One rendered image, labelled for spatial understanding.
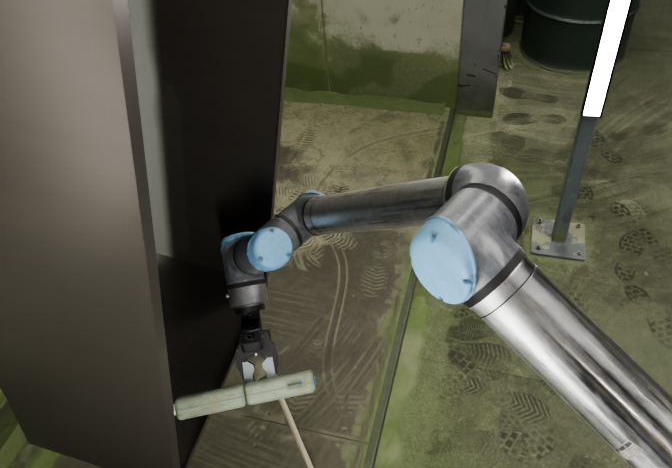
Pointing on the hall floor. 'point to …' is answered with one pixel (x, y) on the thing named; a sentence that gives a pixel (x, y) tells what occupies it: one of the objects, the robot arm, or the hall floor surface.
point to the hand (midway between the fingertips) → (262, 393)
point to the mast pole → (573, 177)
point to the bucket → (512, 3)
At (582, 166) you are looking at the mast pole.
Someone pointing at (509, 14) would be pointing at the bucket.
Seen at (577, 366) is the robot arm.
